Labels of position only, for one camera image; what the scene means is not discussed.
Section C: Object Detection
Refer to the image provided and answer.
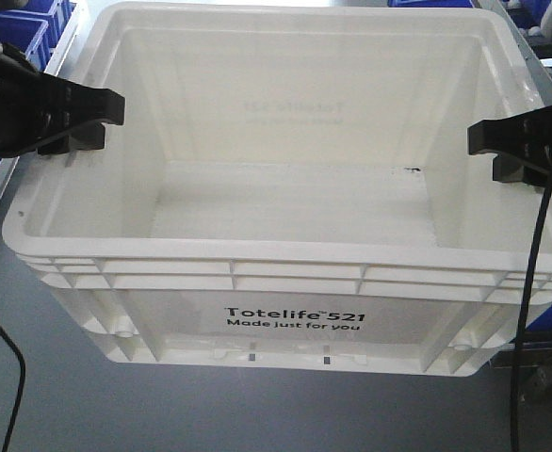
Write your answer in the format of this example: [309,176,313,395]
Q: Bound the black right cable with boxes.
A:
[509,96,552,452]

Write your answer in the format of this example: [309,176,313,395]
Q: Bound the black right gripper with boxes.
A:
[467,105,552,187]

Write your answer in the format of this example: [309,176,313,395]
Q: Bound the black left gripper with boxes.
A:
[0,37,126,158]

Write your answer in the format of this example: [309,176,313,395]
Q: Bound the white Totelife plastic tote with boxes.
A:
[3,2,543,377]

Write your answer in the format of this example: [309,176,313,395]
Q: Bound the black left cable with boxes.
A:
[0,286,26,452]

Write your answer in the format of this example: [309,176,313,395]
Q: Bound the black cable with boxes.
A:
[509,96,552,452]
[0,286,26,452]

